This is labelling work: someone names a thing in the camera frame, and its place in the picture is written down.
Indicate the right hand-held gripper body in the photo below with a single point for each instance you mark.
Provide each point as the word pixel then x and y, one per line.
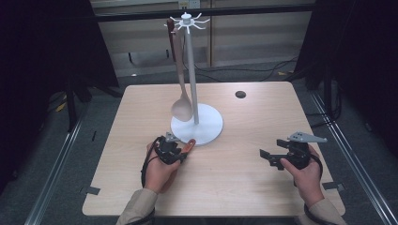
pixel 298 156

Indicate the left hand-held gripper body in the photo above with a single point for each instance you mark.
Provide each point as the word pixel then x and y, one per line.
pixel 167 151

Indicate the white utensil rack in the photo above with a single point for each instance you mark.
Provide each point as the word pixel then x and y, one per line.
pixel 208 128

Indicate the person's left hand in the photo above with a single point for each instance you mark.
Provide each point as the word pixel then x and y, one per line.
pixel 159 176

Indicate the person's right hand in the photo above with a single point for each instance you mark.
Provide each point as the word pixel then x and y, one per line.
pixel 308 184

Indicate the grey tape piece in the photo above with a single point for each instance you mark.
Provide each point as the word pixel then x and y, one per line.
pixel 92 190
pixel 334 186

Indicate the dark round table grommet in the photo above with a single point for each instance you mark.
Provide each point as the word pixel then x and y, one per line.
pixel 240 94

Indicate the black stand leg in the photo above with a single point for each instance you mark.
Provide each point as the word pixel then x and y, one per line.
pixel 71 106

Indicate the black curtain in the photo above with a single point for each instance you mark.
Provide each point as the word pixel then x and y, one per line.
pixel 37 62
pixel 359 56

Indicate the metal floor rail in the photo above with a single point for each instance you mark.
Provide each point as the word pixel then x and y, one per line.
pixel 53 175
pixel 353 159

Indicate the white wall socket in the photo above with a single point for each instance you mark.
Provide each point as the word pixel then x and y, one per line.
pixel 191 3

